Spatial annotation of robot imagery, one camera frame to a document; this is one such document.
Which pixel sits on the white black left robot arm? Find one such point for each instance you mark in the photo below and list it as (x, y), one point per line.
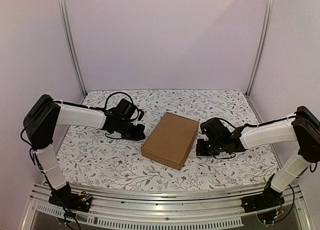
(40, 124)

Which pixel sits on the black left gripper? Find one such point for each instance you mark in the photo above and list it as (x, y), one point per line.
(138, 134)

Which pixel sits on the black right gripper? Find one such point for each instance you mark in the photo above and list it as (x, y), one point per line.
(206, 145)

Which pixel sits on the aluminium frame post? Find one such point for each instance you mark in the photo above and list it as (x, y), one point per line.
(261, 45)
(71, 46)

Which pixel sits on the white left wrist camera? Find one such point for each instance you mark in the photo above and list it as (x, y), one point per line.
(140, 114)

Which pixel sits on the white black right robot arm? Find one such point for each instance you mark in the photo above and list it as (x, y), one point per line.
(300, 130)

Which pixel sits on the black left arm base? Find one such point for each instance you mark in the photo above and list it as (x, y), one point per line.
(74, 201)

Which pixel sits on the aluminium front rail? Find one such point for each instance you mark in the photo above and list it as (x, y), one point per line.
(179, 210)

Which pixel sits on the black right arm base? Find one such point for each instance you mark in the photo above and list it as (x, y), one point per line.
(269, 198)

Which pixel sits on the aluminium frame post left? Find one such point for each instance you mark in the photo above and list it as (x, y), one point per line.
(71, 46)

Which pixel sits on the floral patterned table mat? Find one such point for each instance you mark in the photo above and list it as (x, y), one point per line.
(87, 157)

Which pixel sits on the brown cardboard box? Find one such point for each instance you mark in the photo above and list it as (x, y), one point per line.
(171, 141)

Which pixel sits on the aluminium frame post right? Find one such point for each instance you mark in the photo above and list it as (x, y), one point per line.
(261, 45)

